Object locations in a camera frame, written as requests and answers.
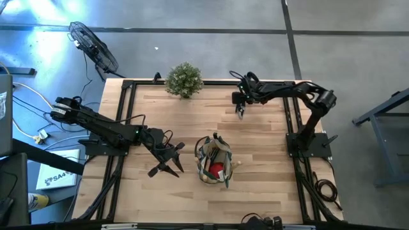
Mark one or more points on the artificial plant in black pot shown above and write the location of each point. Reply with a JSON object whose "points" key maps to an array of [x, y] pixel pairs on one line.
{"points": [[184, 80]]}

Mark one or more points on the red fabric glove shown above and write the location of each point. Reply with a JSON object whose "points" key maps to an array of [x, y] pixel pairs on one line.
{"points": [[216, 170]]}

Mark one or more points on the black slanted beam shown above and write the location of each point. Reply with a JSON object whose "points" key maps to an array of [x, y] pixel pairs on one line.
{"points": [[48, 157]]}

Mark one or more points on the white printed box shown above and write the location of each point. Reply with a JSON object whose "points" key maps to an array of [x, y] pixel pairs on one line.
{"points": [[60, 177]]}

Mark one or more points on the black pruning shears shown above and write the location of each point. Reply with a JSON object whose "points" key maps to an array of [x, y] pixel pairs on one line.
{"points": [[240, 115]]}

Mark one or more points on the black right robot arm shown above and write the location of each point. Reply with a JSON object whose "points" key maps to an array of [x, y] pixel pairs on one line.
{"points": [[287, 89]]}

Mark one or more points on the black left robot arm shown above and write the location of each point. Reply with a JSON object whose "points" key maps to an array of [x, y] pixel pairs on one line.
{"points": [[105, 127]]}

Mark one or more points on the yellow white bottle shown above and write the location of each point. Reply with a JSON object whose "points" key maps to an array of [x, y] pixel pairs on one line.
{"points": [[40, 201]]}

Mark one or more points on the black floor fan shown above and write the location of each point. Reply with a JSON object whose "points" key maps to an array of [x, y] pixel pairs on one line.
{"points": [[94, 49]]}

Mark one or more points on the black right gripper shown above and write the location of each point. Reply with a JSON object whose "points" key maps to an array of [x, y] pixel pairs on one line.
{"points": [[249, 94]]}

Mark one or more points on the black floor bar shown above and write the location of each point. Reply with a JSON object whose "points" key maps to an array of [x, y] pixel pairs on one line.
{"points": [[19, 71]]}

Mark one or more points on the beige green-trimmed gardening bag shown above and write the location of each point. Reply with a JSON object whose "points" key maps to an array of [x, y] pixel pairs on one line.
{"points": [[214, 150]]}

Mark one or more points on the blue-grey metal stand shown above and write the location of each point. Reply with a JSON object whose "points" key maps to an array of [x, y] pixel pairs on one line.
{"points": [[380, 107]]}

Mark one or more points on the silver edge bracket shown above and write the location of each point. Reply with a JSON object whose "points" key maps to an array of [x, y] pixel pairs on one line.
{"points": [[297, 227], [118, 226]]}

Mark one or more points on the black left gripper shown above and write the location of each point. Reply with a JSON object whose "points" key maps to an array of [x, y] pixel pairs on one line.
{"points": [[166, 156]]}

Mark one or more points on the black aluminium table frame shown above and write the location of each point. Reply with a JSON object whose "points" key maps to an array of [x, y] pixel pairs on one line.
{"points": [[217, 83]]}

